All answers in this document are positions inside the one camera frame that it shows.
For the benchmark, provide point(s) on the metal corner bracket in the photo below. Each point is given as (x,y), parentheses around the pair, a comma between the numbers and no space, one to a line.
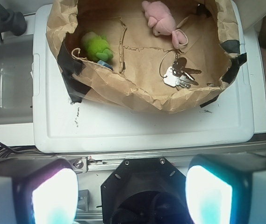
(79,164)

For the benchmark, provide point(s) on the white plastic lid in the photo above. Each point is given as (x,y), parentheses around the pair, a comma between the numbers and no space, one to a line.
(61,126)

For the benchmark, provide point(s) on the aluminium frame rail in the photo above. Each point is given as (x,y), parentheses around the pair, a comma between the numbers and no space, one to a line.
(179,157)

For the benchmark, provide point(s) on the green plush toy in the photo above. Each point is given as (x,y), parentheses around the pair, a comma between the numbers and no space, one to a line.
(96,47)

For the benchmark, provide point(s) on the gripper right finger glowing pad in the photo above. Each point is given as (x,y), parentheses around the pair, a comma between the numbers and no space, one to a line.
(227,188)

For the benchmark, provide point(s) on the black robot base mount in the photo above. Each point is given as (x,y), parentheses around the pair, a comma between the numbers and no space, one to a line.
(143,191)

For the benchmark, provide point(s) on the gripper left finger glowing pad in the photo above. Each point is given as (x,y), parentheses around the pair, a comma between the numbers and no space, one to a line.
(37,191)

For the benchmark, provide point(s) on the silver key bunch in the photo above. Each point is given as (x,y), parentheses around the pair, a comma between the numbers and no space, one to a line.
(178,75)

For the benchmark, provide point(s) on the pink plush toy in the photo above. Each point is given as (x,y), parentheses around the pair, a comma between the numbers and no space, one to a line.
(162,22)

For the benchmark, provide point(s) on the brown paper bag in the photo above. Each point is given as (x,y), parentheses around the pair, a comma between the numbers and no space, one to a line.
(134,83)

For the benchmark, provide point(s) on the dark grey faucet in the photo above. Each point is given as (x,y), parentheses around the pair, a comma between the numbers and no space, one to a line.
(11,21)

